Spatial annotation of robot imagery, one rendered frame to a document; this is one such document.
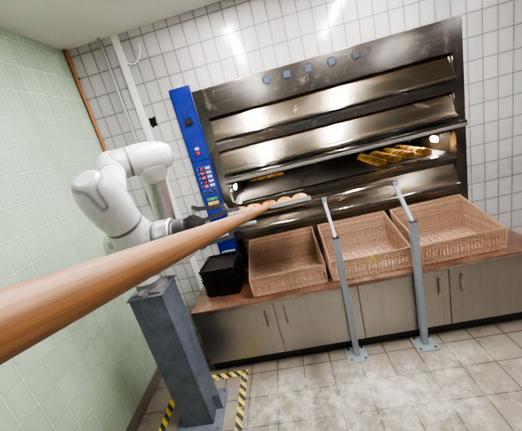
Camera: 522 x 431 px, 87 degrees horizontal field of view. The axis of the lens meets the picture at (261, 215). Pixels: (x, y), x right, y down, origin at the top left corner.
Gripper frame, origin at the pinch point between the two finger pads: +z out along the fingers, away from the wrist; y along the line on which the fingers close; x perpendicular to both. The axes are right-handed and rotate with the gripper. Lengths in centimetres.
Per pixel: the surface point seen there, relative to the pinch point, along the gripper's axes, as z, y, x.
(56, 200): -123, -32, -77
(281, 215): 5, 11, -156
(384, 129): 95, -37, -143
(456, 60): 149, -71, -137
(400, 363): 63, 124, -112
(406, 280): 79, 69, -115
